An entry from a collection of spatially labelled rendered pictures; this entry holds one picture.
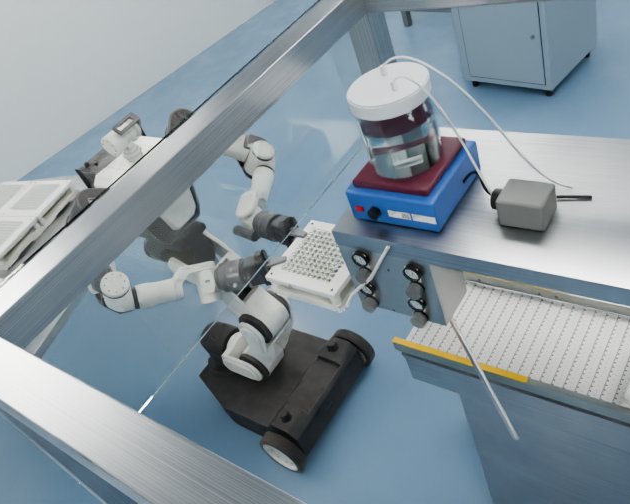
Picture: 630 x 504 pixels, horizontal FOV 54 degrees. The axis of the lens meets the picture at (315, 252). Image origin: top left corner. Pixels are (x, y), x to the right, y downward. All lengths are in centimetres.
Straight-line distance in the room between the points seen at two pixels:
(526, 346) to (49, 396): 112
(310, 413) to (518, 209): 152
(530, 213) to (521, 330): 50
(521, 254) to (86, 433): 77
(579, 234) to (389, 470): 151
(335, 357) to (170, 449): 200
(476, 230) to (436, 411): 145
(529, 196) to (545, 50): 279
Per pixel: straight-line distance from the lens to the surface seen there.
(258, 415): 257
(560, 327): 158
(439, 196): 117
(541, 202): 113
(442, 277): 127
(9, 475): 341
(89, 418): 65
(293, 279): 170
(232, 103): 105
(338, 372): 253
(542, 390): 144
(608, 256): 111
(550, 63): 393
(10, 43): 589
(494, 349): 155
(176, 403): 305
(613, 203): 121
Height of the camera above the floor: 211
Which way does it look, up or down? 39 degrees down
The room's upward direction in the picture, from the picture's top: 24 degrees counter-clockwise
